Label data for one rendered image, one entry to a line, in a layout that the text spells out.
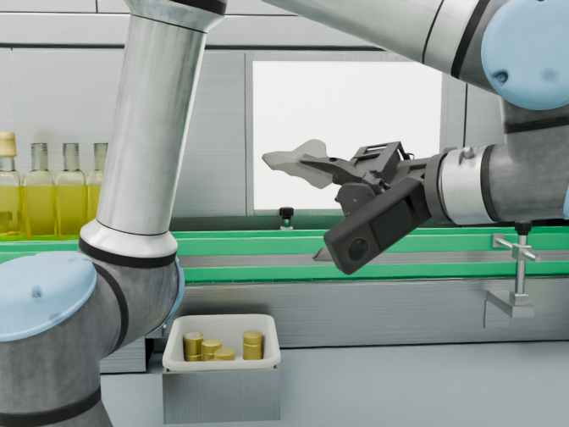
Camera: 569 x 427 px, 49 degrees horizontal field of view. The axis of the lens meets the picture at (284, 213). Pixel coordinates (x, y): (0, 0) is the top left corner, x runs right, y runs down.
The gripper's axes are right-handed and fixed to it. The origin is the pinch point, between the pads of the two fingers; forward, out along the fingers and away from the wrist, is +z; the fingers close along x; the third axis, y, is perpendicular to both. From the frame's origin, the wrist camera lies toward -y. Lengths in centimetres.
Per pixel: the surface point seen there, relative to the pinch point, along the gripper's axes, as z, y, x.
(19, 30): 70, 31, 28
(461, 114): 5, 71, -26
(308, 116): 29, 52, -11
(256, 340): 25.8, 7.1, -30.6
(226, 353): 24.8, -0.3, -25.8
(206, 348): 30.0, 0.4, -26.0
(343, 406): 8.3, 1.0, -37.2
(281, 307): 28.2, 18.0, -33.4
